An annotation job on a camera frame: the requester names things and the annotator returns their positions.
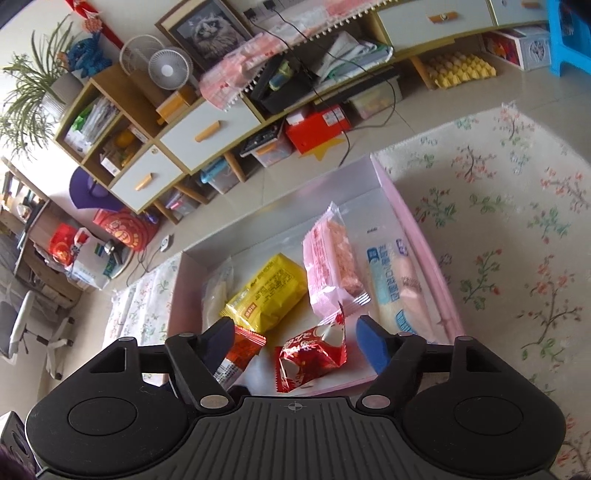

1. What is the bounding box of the white office chair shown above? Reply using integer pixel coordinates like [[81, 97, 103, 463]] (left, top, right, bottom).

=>
[[0, 291, 75, 381]]

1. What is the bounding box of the small white fan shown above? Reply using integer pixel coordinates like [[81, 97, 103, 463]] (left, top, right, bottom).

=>
[[148, 47, 195, 90]]

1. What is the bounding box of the red printed bag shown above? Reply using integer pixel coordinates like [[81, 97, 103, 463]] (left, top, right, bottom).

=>
[[93, 208, 160, 252]]

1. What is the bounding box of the red hanging decoration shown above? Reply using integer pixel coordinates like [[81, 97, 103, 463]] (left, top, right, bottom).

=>
[[65, 0, 125, 51]]

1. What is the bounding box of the white paper bag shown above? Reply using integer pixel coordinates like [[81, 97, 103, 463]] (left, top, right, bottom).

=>
[[69, 226, 123, 289]]

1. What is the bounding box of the blue label roll packet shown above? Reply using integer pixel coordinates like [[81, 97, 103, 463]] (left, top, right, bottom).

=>
[[367, 234, 437, 344]]

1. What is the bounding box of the yellow snack packet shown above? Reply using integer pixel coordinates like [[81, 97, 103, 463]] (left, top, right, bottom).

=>
[[225, 253, 309, 334]]

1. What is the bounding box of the blue plastic stool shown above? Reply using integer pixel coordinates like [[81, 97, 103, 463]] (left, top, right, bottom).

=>
[[545, 0, 591, 77]]

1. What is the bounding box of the red gift bag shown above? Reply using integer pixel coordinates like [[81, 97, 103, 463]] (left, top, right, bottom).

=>
[[48, 224, 88, 267]]

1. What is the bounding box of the purple hat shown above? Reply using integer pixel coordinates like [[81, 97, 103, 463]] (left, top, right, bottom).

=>
[[69, 167, 116, 208]]

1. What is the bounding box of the large white fan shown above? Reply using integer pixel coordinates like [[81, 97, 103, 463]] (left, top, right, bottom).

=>
[[119, 36, 164, 77]]

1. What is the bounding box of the pink cardboard box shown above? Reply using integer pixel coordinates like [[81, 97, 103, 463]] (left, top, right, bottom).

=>
[[164, 154, 467, 395]]

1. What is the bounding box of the white patterned box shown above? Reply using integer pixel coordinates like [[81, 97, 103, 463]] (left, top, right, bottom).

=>
[[480, 27, 552, 71]]

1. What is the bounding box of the potted green plant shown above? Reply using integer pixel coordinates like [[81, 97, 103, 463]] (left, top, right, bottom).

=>
[[0, 14, 88, 158]]

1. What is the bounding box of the orange and white snack packet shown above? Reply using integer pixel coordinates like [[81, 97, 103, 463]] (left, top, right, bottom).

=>
[[215, 324, 267, 386]]

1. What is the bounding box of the framed animal picture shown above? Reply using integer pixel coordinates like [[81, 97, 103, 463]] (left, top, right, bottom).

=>
[[154, 0, 254, 75]]

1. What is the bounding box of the floral tablecloth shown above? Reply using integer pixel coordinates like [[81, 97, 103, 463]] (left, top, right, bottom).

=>
[[104, 104, 591, 480]]

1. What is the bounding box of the pink cloth with bead fringe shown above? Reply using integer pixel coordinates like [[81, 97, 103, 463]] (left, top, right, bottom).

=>
[[198, 0, 370, 112]]

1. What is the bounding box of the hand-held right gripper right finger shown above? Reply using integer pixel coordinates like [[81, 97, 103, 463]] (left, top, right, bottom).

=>
[[355, 315, 502, 411]]

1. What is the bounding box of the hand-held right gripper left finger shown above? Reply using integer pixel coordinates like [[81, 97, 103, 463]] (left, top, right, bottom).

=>
[[90, 318, 236, 411]]

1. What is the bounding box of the blue plush toy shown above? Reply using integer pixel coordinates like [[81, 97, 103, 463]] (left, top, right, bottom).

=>
[[58, 34, 114, 75]]

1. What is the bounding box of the red cardboard box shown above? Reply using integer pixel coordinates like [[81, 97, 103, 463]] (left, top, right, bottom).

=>
[[285, 104, 349, 155]]

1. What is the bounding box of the yellow egg tray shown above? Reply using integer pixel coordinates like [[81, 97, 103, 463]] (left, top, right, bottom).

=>
[[425, 52, 497, 88]]

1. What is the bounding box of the wooden shelf unit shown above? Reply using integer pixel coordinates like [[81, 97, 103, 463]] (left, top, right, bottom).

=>
[[0, 157, 84, 301]]

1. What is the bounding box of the clear storage bin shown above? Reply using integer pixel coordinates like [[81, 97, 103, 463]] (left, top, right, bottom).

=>
[[348, 76, 402, 118], [240, 122, 296, 168], [166, 189, 200, 217]]

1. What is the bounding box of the blue lid storage bin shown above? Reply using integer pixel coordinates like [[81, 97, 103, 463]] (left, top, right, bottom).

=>
[[201, 157, 242, 195]]

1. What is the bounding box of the yellow cardboard box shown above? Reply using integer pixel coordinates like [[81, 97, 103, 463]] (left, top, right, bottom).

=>
[[156, 90, 197, 124]]

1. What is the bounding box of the red candy packet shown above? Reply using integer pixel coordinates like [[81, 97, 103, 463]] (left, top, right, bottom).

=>
[[274, 302, 348, 394]]

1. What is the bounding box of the clear white bread packet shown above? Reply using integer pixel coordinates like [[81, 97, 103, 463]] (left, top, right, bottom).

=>
[[202, 257, 235, 326]]

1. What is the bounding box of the wooden cabinet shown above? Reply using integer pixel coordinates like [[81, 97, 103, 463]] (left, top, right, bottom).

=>
[[53, 0, 555, 227]]

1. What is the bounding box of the black cable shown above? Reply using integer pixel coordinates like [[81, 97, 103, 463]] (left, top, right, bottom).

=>
[[252, 18, 399, 168]]

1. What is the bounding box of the white drawer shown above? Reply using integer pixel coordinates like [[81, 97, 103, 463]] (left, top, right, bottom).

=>
[[489, 0, 550, 26], [376, 0, 495, 54], [110, 145, 184, 213], [159, 99, 262, 174]]

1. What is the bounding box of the black box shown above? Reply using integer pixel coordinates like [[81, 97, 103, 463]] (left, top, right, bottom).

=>
[[252, 54, 320, 116]]

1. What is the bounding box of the pink cracker packet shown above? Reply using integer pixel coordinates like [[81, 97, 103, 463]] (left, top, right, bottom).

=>
[[302, 202, 371, 319]]

